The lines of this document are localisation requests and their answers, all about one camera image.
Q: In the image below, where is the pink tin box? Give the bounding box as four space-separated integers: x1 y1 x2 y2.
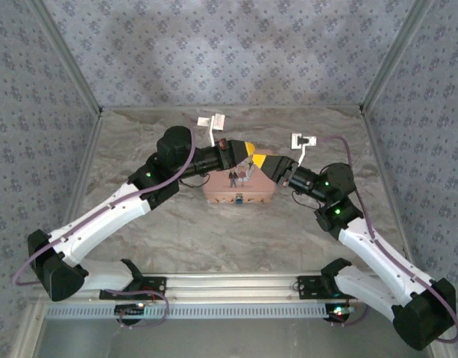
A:
201 145 277 205

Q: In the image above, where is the black right control board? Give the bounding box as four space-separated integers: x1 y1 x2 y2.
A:
324 304 357 324

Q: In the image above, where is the black control board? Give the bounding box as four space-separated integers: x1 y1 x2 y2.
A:
324 304 357 324
114 304 146 324

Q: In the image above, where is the black left control board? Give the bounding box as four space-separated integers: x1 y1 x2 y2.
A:
114 304 146 324

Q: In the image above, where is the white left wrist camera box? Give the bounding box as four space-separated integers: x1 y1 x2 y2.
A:
196 113 227 148

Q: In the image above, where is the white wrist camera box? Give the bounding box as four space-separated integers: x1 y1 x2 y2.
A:
196 113 227 148
290 132 319 167

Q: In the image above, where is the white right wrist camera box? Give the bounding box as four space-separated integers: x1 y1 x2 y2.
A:
290 132 319 167

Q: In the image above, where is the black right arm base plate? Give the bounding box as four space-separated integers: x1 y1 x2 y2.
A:
296 275 366 299

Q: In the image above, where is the aluminium mounting rail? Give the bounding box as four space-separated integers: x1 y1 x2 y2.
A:
29 273 401 303

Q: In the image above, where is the aluminium frame post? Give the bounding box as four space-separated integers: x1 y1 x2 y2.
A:
29 0 104 115
359 0 435 115

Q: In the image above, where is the grey slotted cable duct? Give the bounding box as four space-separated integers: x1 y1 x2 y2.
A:
45 302 329 320

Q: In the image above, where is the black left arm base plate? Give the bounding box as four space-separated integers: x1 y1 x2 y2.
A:
98 276 169 301

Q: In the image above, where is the aluminium frame leg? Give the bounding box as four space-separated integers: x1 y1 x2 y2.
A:
12 301 47 358

